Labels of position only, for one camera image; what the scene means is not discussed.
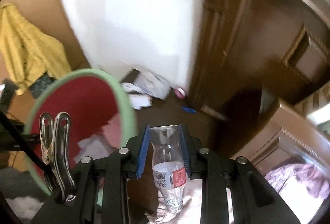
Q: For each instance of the small clear plastic bottle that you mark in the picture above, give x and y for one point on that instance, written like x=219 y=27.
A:
x=168 y=166

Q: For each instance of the red bin with green rim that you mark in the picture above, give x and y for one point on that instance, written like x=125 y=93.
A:
x=91 y=98

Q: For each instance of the dark wooden nightstand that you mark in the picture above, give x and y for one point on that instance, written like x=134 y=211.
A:
x=142 y=192

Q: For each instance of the dark wooden headboard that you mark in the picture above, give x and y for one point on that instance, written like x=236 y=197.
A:
x=250 y=46

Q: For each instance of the metal spring clamp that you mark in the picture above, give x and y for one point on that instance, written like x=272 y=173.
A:
x=54 y=136

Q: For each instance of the pink paper receipts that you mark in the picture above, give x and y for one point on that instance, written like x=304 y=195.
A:
x=112 y=131

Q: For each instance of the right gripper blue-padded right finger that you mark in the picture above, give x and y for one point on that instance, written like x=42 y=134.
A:
x=202 y=163

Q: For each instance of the yellow fleece jacket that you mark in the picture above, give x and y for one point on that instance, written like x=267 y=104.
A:
x=28 y=53

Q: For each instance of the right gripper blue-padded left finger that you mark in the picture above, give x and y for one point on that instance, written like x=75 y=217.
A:
x=126 y=163

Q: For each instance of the white printed plastic bag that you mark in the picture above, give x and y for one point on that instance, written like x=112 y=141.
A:
x=147 y=82

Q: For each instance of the black quilted handbag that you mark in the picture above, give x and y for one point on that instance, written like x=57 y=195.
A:
x=40 y=85

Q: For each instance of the blue bottle cap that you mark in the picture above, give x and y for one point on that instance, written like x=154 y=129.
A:
x=188 y=110

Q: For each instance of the pink bottle cap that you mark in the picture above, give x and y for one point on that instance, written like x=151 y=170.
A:
x=180 y=93

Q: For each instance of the white tissue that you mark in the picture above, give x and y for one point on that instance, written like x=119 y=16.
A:
x=139 y=101

